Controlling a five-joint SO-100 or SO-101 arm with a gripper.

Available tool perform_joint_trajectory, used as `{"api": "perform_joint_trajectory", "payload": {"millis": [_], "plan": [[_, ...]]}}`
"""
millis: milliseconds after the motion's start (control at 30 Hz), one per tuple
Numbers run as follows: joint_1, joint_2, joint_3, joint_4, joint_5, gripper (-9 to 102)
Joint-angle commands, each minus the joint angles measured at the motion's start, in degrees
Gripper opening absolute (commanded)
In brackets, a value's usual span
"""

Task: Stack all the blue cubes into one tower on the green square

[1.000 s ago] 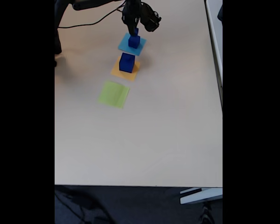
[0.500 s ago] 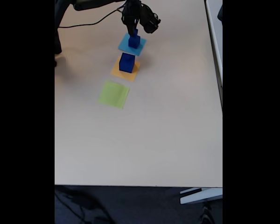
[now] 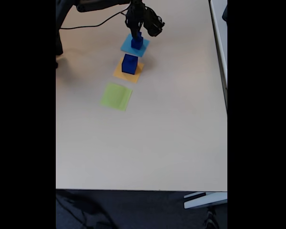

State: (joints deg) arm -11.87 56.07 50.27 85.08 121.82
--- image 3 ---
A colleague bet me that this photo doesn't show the medium blue cube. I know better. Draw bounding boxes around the medium blue cube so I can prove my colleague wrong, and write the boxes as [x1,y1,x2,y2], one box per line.
[131,36,144,51]

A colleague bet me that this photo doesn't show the blue paper square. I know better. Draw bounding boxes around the blue paper square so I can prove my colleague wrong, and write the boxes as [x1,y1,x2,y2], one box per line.
[120,33,150,58]

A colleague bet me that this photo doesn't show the orange paper square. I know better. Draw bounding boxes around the orange paper square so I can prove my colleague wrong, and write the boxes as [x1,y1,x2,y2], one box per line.
[112,56,144,84]

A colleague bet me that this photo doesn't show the green paper square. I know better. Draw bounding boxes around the green paper square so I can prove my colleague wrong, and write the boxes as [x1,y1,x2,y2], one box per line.
[99,82,133,112]

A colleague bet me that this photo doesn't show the large blue cube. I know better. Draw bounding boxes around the large blue cube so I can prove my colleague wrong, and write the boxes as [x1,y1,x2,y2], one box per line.
[121,53,138,75]

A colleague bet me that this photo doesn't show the white side table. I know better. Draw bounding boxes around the white side table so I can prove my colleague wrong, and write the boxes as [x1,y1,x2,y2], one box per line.
[208,0,228,115]

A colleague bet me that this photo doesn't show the white table foot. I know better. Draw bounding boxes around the white table foot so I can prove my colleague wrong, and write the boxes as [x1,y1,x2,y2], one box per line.
[183,191,228,209]

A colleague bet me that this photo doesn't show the black camera box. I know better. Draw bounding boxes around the black camera box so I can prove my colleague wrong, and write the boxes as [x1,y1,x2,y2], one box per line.
[143,6,166,37]

